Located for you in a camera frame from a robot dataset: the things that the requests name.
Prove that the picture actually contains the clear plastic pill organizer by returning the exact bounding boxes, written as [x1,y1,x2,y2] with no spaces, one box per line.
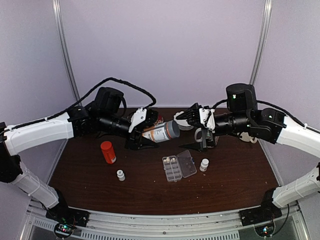
[162,150,197,183]

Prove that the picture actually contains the grey bottle cap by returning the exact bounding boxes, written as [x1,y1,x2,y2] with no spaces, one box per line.
[165,120,180,140]

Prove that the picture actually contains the grey cap pill bottle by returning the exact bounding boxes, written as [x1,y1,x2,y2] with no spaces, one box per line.
[142,122,170,143]

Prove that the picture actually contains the orange pill bottle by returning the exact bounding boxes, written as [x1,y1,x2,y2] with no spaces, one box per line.
[100,141,117,164]

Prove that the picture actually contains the cream ribbed mug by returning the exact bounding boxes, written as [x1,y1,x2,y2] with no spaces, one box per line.
[238,132,258,144]

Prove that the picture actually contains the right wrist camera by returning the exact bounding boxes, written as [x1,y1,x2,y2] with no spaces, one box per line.
[174,102,216,131]

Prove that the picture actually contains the aluminium frame post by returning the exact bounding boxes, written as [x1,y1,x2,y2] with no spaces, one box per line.
[249,0,273,85]
[52,0,81,101]

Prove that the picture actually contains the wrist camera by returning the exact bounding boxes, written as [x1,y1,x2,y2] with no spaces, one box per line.
[174,102,216,131]
[128,107,159,133]

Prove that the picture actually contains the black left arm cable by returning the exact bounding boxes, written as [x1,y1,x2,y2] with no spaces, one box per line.
[4,76,157,131]

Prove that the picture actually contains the aluminium front rail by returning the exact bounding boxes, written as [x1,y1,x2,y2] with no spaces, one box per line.
[19,197,311,240]

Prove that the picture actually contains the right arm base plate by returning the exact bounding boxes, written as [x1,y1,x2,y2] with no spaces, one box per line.
[239,205,283,226]

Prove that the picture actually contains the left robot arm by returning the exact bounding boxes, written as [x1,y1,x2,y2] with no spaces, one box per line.
[0,87,159,222]

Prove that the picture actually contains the white scalloped bowl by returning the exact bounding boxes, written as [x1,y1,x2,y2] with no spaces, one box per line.
[173,111,194,131]

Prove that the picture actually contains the floral mug yellow inside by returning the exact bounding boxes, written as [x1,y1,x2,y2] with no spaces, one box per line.
[194,128,219,149]

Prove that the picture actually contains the small white pill bottle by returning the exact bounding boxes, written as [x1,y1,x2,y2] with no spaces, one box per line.
[199,158,209,172]

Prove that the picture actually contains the right aluminium frame post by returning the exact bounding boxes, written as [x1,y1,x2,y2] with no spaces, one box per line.
[249,0,273,85]

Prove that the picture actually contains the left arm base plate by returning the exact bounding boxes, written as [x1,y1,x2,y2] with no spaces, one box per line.
[44,203,90,227]

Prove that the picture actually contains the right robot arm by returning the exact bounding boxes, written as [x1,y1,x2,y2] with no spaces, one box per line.
[177,83,320,221]

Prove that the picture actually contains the left aluminium frame post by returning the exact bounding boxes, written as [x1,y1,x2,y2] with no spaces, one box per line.
[52,0,81,101]

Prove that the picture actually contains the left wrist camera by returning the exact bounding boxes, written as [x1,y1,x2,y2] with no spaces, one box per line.
[128,107,159,133]

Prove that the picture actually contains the small white dropper bottle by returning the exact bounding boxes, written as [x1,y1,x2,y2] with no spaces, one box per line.
[116,169,126,182]

